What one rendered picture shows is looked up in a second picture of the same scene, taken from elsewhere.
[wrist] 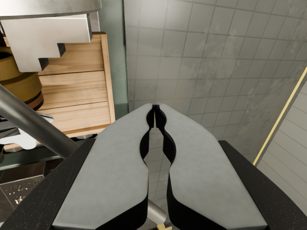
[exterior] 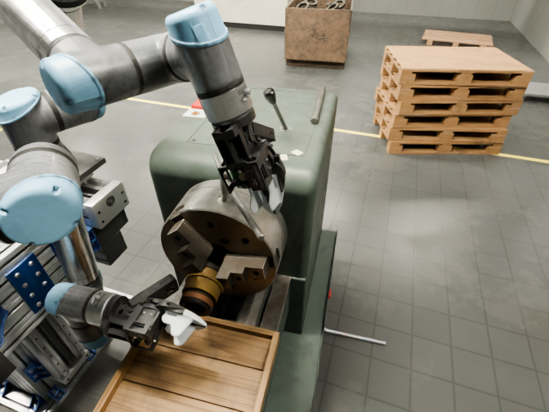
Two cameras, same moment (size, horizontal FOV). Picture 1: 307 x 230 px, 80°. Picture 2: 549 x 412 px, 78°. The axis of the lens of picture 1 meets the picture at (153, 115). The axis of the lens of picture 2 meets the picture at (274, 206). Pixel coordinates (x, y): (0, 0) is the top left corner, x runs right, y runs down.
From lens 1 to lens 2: 0.66 m
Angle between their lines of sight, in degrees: 88
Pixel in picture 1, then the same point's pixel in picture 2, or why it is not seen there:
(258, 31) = not seen: outside the picture
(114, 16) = (302, 394)
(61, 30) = (250, 262)
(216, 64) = not seen: outside the picture
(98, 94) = (247, 399)
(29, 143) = (178, 329)
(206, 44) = not seen: outside the picture
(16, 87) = (208, 280)
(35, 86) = (216, 291)
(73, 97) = (217, 391)
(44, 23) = (243, 259)
